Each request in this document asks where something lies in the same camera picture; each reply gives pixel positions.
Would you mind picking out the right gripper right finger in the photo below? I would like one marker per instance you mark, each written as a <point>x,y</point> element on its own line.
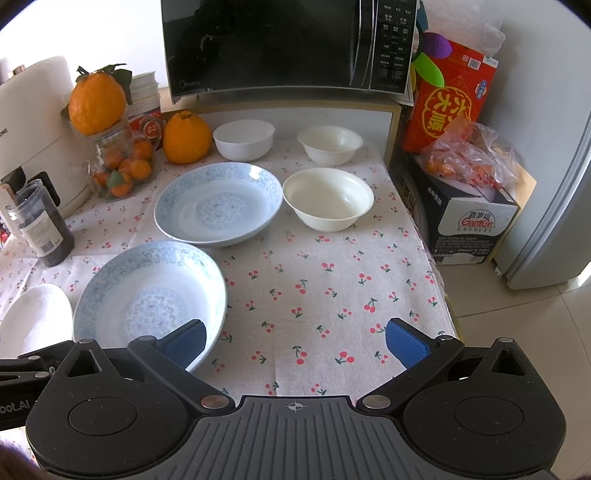
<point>423,357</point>

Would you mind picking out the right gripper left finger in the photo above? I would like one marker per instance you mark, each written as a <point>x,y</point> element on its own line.
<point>164,361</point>

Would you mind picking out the blue patterned plate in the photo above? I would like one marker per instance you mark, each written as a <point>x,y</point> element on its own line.
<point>152,289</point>
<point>218,205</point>

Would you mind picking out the large cream bowl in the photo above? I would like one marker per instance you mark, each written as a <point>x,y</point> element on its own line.
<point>327,199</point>

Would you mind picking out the stack of white bowls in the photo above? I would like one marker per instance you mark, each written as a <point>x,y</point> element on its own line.
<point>142,87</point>

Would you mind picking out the white dish at edge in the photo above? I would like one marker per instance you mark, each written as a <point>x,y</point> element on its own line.
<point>40,317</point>

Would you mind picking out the cherry print tablecloth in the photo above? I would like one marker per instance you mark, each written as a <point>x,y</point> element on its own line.
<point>306,310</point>

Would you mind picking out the Ganten water carton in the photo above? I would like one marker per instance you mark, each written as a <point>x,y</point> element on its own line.
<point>460,224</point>

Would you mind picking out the dark spice jar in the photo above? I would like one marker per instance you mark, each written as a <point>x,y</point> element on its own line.
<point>40,224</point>

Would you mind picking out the glass jar of tangerines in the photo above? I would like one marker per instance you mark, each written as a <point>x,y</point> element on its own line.
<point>122,164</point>

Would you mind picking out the plastic bag of tangerines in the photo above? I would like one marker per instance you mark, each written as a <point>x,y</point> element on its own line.
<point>471,153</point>

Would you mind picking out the orange on table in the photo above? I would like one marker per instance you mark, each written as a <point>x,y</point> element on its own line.
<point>187,138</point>

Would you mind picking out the small cream bowl right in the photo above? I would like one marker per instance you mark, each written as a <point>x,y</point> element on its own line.
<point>330,146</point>

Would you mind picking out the small white bowl left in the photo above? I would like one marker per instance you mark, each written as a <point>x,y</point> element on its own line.
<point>244,140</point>

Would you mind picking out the red instant noodle cup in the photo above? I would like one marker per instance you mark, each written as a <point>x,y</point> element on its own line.
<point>149,124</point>

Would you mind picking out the orange with leaves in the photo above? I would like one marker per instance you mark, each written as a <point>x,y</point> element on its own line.
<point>99,98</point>

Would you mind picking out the silver refrigerator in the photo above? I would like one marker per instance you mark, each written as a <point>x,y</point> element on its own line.
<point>541,104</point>

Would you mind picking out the red gift bag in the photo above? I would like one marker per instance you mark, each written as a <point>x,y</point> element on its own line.
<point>468,75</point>

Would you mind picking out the purple green plush toy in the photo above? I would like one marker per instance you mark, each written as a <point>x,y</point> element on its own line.
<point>431,46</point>

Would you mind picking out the black microwave oven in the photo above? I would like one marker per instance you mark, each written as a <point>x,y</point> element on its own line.
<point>223,45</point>

